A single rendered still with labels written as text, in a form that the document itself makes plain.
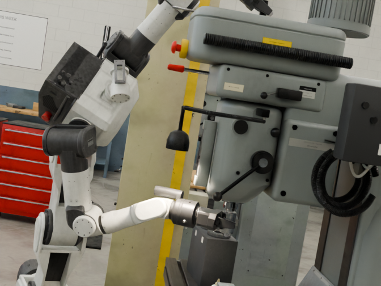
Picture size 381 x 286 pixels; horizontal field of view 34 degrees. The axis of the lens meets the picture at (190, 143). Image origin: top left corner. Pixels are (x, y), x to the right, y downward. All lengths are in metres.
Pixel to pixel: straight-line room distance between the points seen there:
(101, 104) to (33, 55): 8.96
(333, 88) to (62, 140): 0.87
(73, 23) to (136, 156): 7.47
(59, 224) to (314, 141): 1.08
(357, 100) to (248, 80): 0.35
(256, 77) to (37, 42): 9.32
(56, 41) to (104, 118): 8.95
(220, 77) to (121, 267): 2.18
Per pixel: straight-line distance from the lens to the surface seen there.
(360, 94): 1.71
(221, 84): 1.86
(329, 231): 2.22
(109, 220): 2.12
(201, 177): 1.98
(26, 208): 6.66
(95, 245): 6.14
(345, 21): 1.99
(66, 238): 2.51
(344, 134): 1.71
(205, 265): 2.32
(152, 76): 3.68
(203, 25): 1.86
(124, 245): 3.81
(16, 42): 11.12
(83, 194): 2.10
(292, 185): 1.94
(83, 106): 2.11
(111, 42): 2.27
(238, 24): 1.87
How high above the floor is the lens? 1.64
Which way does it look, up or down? 5 degrees down
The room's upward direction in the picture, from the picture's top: 9 degrees clockwise
